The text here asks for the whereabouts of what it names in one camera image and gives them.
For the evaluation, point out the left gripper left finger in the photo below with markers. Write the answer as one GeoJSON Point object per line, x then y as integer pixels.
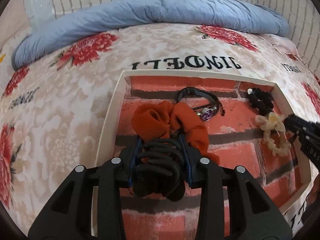
{"type": "Point", "coordinates": [68, 213]}

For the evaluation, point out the clear plastic sheet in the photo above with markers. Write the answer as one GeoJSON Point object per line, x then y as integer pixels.
{"type": "Point", "coordinates": [39, 12]}

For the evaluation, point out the white tray brick-pattern liner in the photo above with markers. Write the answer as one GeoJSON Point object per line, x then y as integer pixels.
{"type": "Point", "coordinates": [233, 137]}

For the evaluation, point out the black scrunchie with bell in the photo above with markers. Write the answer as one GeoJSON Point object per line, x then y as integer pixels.
{"type": "Point", "coordinates": [261, 100]}

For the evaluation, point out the rolled blue duvet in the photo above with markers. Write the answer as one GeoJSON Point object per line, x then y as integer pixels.
{"type": "Point", "coordinates": [231, 14]}

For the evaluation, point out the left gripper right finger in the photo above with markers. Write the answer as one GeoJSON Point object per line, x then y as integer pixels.
{"type": "Point", "coordinates": [233, 205]}

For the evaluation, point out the cream scrunchie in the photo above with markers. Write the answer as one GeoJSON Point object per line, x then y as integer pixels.
{"type": "Point", "coordinates": [274, 135]}

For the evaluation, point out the floral fleece bed blanket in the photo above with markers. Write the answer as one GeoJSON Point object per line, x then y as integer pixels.
{"type": "Point", "coordinates": [53, 110]}

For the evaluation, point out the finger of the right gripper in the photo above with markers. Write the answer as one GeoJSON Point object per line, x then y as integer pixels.
{"type": "Point", "coordinates": [307, 133]}

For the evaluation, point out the rust orange scrunchie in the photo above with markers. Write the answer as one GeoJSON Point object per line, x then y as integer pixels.
{"type": "Point", "coordinates": [159, 121]}

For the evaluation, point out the black cord bracelet purple charm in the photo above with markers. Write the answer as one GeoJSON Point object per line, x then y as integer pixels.
{"type": "Point", "coordinates": [204, 112]}

